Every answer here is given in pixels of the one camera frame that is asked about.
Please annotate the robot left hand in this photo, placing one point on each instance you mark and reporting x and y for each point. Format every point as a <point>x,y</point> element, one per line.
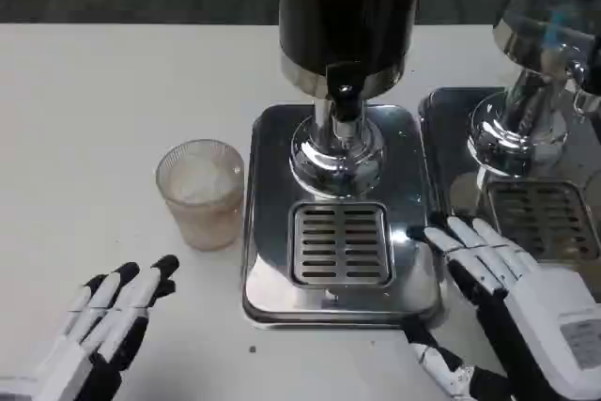
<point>75,349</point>

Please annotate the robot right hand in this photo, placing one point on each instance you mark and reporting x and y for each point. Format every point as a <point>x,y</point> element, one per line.
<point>530,316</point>

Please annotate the clear ribbed glass cup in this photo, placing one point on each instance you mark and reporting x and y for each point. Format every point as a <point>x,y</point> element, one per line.
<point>202,204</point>

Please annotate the steel drip grid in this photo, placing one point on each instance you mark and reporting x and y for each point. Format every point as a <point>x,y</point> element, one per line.
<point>540,213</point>
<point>342,246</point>

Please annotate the clear steel drink dispenser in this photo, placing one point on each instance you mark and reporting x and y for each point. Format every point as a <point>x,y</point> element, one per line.
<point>526,138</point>

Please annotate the chrome dispenser tap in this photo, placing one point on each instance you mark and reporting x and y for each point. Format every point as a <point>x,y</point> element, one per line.
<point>580,74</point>

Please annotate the black dispenser tap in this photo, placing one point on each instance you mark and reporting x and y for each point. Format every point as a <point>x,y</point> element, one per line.
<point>345,96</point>

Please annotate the dark drink dispenser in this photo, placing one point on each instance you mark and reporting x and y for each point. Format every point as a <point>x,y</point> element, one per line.
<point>345,11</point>

